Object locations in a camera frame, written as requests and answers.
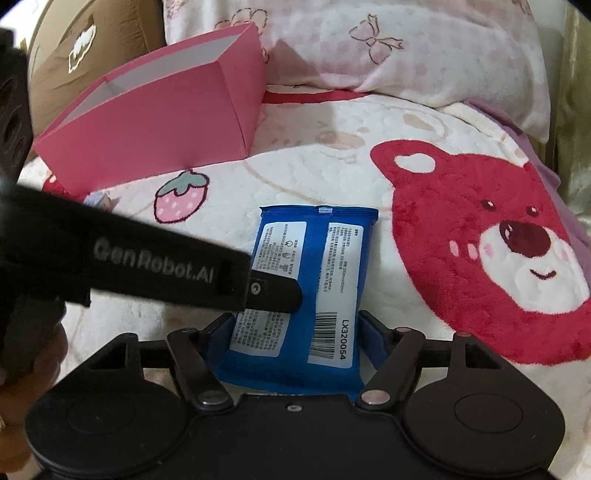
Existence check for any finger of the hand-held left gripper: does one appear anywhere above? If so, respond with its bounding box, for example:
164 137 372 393
245 271 304 315

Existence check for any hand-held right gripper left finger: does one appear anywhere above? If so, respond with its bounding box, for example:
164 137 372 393
85 313 236 413

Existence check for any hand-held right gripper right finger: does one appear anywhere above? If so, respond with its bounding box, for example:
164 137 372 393
355 310 504 411

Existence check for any blue wet wipes packet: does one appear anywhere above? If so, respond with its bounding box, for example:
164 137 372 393
215 205 380 403

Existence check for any pink cardboard box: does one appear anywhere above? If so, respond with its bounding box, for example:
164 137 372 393
32 22 269 200

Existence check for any person's left hand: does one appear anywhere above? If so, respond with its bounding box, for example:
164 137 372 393
0 320 69 416

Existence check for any red bear printed blanket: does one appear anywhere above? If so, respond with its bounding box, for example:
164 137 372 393
18 88 591 384

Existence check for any brown pillow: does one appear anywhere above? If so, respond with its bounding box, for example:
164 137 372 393
27 0 163 155

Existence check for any pink checked pillow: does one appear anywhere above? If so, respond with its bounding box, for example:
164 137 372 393
163 0 553 146

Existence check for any gold curtain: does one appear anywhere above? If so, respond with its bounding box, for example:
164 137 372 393
536 0 591 222

